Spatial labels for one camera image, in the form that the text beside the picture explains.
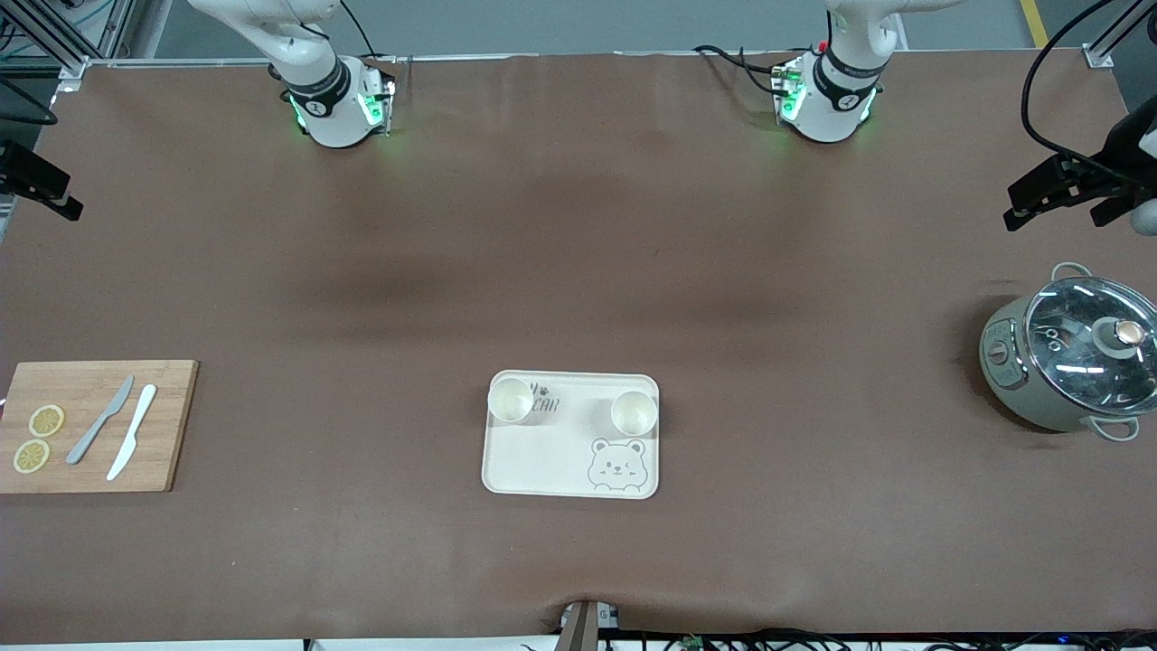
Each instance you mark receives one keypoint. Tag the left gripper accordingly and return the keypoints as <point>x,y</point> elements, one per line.
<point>1117,151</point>

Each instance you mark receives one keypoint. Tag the white plastic cup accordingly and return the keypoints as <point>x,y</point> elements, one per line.
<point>511,401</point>
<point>634,413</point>

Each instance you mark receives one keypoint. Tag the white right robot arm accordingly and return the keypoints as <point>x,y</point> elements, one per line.
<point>325,99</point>

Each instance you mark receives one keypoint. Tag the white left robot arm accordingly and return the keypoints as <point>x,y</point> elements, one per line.
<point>836,95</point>

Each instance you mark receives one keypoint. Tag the glass pot lid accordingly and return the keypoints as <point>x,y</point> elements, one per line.
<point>1076,353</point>

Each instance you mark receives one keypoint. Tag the grey-green electric cooking pot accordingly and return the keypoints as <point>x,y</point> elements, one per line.
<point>1008,371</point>

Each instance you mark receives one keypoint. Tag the lemon slice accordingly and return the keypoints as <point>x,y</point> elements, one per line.
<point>46,420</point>
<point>32,457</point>

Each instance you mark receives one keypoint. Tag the grey plastic knife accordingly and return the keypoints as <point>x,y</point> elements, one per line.
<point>95,429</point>

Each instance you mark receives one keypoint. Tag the white plastic knife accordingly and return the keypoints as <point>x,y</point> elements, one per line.
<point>131,434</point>

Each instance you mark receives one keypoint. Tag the bamboo cutting board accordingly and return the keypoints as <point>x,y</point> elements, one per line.
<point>172,425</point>

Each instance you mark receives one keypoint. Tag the brown table cover mat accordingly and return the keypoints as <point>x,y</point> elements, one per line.
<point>578,226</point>

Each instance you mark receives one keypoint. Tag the cream tray with bear print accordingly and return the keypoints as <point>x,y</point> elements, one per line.
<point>560,457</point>

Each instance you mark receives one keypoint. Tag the aluminium frame post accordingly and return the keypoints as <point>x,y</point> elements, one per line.
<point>63,45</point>
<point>1098,56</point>

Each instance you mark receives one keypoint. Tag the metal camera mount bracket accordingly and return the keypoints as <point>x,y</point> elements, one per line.
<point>578,628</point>

